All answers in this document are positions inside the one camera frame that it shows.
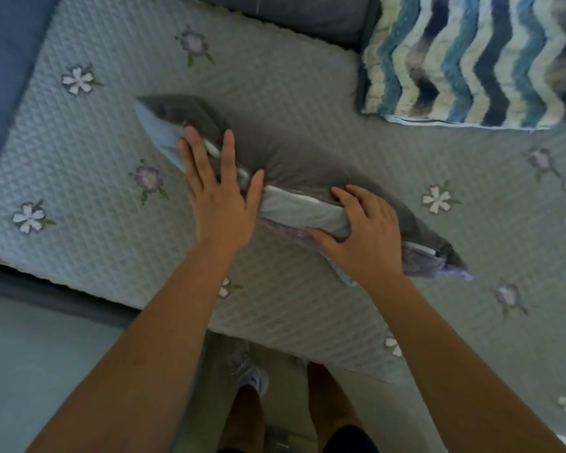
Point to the person's right forearm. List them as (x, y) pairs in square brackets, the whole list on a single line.
[(453, 367)]

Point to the person's left forearm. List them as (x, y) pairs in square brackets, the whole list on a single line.
[(155, 353)]

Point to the zigzag striped fluffy cushion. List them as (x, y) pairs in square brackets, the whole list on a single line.
[(476, 65)]

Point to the person's left thumb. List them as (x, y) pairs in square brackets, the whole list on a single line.
[(256, 188)]

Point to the grey pillowcase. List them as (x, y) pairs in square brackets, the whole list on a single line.
[(302, 160)]

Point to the person's right thumb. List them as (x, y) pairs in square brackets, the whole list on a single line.
[(323, 235)]

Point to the dark grey bed frame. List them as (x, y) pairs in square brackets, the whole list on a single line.
[(52, 292)]

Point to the person's right hand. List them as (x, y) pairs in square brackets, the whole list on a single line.
[(372, 240)]

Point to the quilted floral bed cover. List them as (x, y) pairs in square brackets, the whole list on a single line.
[(99, 150)]

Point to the dark shorts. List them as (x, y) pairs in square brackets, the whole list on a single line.
[(351, 441)]

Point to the person's left hand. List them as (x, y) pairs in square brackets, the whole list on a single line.
[(219, 209)]

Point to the person's right leg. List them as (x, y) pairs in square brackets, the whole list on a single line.
[(330, 396)]

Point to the white shoe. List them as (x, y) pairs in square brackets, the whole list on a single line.
[(250, 370)]

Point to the blue fabric headboard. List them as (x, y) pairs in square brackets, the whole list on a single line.
[(9, 65)]

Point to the person's leg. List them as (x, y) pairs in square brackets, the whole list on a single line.
[(330, 396), (243, 419)]

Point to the person's left leg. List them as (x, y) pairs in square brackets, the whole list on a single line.
[(243, 419)]

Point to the dark grey pillow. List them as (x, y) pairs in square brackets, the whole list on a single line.
[(302, 14)]

